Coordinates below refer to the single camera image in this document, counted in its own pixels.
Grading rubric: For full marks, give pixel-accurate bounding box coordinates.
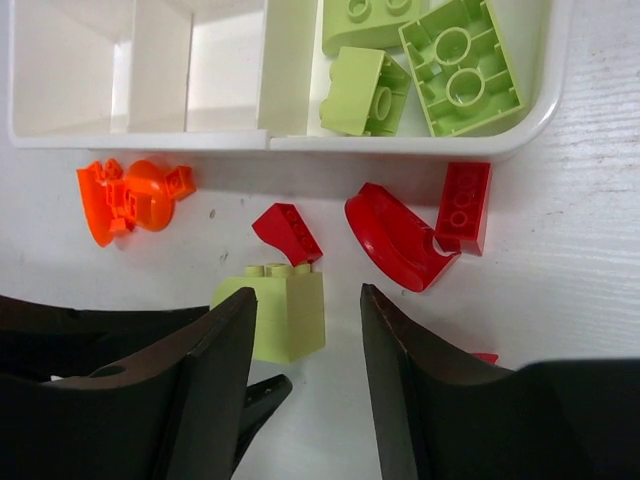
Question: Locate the small red curved slope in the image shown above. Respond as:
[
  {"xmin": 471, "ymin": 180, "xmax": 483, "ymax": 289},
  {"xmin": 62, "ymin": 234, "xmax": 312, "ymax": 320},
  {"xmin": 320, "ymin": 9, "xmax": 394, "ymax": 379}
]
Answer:
[{"xmin": 252, "ymin": 203, "xmax": 323, "ymax": 266}]

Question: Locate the orange dome lego assembly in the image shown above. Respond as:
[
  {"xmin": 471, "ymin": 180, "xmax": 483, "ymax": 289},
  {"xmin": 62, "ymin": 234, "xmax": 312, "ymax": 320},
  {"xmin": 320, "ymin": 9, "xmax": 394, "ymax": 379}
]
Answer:
[{"xmin": 76, "ymin": 157, "xmax": 197, "ymax": 247}]

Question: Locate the green small 1x2 brick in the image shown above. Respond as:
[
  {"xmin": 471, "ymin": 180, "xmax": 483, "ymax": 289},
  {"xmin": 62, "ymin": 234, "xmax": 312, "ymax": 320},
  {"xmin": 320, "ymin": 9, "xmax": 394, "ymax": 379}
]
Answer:
[{"xmin": 319, "ymin": 47, "xmax": 411, "ymax": 137}]

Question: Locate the red sloped brick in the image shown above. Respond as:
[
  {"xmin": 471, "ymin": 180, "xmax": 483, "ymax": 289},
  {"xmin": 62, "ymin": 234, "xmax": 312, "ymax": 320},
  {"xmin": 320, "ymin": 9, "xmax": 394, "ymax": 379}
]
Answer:
[{"xmin": 472, "ymin": 352, "xmax": 499, "ymax": 365}]

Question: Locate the green curved 2x2 brick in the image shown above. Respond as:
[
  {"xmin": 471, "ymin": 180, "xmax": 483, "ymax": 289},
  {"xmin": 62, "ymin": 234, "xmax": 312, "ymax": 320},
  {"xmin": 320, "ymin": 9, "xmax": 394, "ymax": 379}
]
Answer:
[{"xmin": 322, "ymin": 0, "xmax": 431, "ymax": 56}]

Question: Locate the red 1x3 brick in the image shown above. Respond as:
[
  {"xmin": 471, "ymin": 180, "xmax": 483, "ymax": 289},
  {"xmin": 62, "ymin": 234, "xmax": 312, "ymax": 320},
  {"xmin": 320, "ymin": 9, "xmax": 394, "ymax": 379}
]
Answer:
[{"xmin": 435, "ymin": 162, "xmax": 492, "ymax": 256}]

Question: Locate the white three-compartment container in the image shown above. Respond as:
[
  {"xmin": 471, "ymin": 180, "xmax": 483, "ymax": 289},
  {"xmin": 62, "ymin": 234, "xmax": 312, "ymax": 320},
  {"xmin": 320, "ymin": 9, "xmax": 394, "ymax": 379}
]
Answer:
[{"xmin": 1, "ymin": 1, "xmax": 573, "ymax": 161}]

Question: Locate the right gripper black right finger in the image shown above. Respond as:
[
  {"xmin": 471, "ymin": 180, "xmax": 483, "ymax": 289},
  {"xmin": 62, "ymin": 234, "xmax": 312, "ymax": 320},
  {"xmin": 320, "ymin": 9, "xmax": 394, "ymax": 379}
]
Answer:
[{"xmin": 360, "ymin": 284, "xmax": 639, "ymax": 479}]

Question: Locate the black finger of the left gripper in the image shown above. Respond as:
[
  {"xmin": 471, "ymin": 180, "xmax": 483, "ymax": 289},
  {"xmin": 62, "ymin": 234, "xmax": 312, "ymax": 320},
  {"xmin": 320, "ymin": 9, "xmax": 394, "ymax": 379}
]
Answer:
[
  {"xmin": 235, "ymin": 374, "xmax": 293, "ymax": 455},
  {"xmin": 1, "ymin": 296, "xmax": 209, "ymax": 382}
]

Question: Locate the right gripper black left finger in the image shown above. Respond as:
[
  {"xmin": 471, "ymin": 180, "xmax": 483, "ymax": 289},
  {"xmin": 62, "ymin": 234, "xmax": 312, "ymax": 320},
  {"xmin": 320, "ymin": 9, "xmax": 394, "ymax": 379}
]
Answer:
[{"xmin": 1, "ymin": 288, "xmax": 257, "ymax": 479}]

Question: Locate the large red arch piece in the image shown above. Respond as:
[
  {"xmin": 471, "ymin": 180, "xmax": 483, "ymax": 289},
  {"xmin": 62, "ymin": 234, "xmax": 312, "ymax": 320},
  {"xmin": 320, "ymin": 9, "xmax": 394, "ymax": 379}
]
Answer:
[{"xmin": 345, "ymin": 183, "xmax": 461, "ymax": 292}]

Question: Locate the green lego block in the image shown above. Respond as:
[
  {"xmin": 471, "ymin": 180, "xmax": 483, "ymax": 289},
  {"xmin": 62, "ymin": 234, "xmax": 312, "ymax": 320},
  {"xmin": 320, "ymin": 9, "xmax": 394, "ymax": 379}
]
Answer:
[{"xmin": 211, "ymin": 263, "xmax": 326, "ymax": 364}]

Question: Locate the green sloped brick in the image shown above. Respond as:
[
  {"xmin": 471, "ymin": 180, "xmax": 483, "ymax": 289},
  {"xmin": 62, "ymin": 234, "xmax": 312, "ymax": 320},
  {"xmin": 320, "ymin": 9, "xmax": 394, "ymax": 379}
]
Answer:
[{"xmin": 399, "ymin": 1, "xmax": 525, "ymax": 137}]

